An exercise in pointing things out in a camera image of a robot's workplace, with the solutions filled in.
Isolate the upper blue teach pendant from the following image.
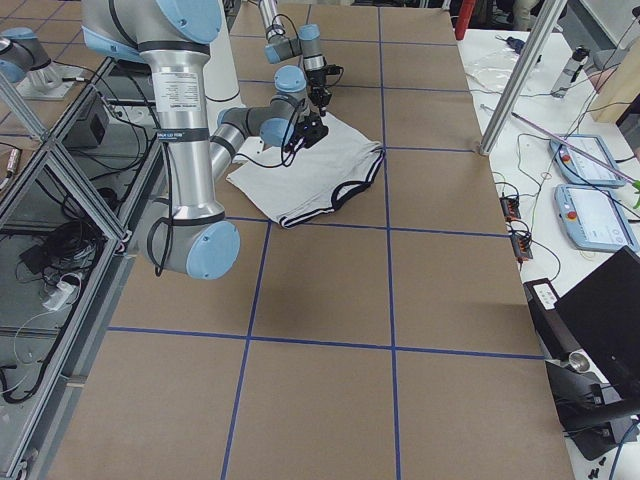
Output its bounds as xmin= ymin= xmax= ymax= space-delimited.
xmin=549 ymin=134 xmax=625 ymax=188

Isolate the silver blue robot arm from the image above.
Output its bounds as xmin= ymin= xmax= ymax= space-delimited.
xmin=82 ymin=1 xmax=333 ymax=280
xmin=257 ymin=1 xmax=344 ymax=116

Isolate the blue teach pendant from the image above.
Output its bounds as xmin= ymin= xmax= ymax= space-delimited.
xmin=549 ymin=134 xmax=625 ymax=188
xmin=554 ymin=184 xmax=639 ymax=253

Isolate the lower blue teach pendant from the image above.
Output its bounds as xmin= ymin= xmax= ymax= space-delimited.
xmin=554 ymin=184 xmax=639 ymax=253

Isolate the aluminium frame post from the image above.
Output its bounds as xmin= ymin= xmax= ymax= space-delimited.
xmin=478 ymin=0 xmax=567 ymax=156

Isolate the white power strip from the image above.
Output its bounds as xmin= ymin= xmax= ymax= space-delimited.
xmin=42 ymin=280 xmax=79 ymax=311

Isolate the black monitor on stand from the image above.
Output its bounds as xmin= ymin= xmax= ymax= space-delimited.
xmin=524 ymin=246 xmax=639 ymax=460

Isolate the silver reacher grabber tool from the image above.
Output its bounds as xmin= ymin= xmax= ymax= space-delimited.
xmin=511 ymin=111 xmax=639 ymax=195

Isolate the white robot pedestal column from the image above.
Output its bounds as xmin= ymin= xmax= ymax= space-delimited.
xmin=203 ymin=1 xmax=243 ymax=123

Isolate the white cartoon print t-shirt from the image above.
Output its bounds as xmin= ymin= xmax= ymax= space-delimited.
xmin=226 ymin=114 xmax=384 ymax=228

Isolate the red fire extinguisher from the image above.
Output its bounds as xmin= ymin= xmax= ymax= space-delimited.
xmin=454 ymin=0 xmax=476 ymax=41

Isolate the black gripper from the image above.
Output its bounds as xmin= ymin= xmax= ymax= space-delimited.
xmin=305 ymin=64 xmax=344 ymax=107
xmin=291 ymin=104 xmax=329 ymax=150

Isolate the orange black connector module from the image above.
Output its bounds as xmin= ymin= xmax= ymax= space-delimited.
xmin=499 ymin=196 xmax=521 ymax=222

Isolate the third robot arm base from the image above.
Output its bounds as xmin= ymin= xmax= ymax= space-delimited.
xmin=1 ymin=27 xmax=84 ymax=101

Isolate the grey control box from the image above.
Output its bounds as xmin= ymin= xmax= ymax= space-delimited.
xmin=63 ymin=98 xmax=109 ymax=148

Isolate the silver black handheld device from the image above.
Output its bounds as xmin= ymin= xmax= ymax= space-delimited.
xmin=550 ymin=45 xmax=590 ymax=98

